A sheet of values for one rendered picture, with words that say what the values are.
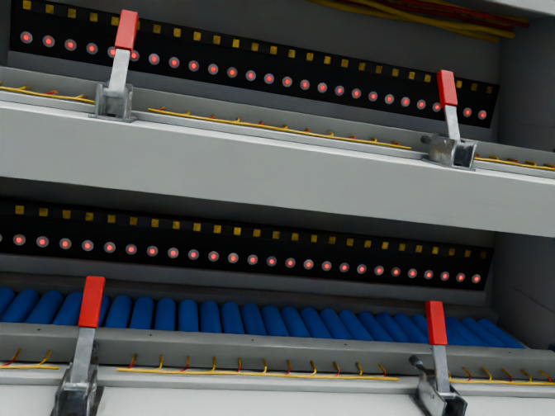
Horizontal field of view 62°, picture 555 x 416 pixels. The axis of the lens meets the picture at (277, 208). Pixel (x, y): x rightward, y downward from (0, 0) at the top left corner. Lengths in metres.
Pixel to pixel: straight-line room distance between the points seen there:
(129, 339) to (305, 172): 0.19
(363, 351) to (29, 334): 0.26
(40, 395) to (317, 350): 0.21
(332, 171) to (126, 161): 0.15
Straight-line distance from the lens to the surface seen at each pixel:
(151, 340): 0.39
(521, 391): 0.48
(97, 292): 0.35
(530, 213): 0.43
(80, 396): 0.37
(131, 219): 0.47
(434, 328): 0.40
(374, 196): 0.36
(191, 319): 0.43
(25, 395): 0.38
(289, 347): 0.40
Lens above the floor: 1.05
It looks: 6 degrees up
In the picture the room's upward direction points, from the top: 5 degrees clockwise
